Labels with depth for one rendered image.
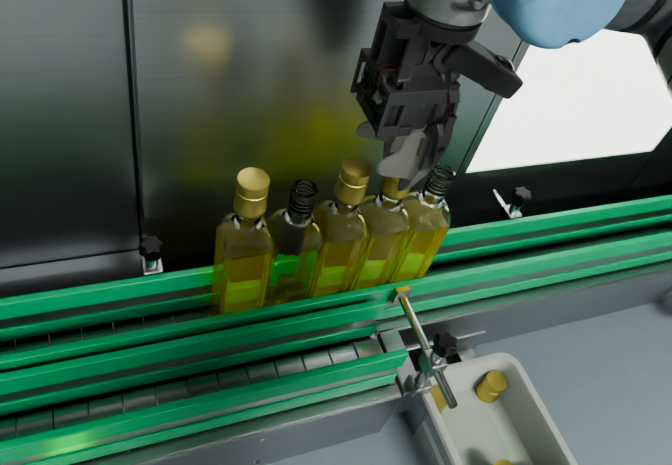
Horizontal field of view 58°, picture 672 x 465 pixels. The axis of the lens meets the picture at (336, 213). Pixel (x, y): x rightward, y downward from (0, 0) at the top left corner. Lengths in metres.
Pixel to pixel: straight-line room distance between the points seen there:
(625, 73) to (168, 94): 0.66
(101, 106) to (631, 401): 0.94
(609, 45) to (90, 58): 0.67
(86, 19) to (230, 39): 0.14
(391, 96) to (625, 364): 0.80
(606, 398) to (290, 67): 0.77
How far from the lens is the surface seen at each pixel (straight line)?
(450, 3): 0.52
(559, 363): 1.14
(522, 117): 0.94
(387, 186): 0.69
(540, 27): 0.40
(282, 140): 0.76
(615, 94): 1.03
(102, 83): 0.70
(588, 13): 0.42
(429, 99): 0.57
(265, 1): 0.64
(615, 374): 1.19
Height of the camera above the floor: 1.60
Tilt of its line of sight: 47 degrees down
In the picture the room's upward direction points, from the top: 17 degrees clockwise
